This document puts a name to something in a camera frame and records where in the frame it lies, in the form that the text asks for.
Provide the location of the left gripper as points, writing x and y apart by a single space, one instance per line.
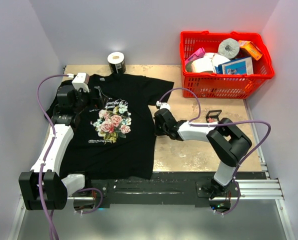
95 103

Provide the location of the black floral t-shirt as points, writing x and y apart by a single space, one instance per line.
117 141

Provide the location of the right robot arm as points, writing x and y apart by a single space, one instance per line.
227 140

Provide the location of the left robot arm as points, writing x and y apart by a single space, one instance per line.
42 186

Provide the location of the black brooch display box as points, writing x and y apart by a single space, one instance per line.
213 116

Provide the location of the black wrapped paper roll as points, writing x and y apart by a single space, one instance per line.
116 61

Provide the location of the red plastic basket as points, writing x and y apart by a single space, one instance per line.
223 85

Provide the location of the pink package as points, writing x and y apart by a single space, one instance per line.
199 53

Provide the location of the white paper roll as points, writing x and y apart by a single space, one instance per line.
216 59

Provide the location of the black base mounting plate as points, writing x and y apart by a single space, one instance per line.
164 188

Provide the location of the grey toilet paper roll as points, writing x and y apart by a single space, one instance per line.
229 48

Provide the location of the blue white box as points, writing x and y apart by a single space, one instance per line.
241 66

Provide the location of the orange carton box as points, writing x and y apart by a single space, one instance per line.
251 49

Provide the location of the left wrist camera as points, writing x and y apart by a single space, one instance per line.
80 81

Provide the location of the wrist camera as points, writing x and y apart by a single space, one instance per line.
80 81
162 105

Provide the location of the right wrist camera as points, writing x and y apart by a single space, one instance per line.
162 105

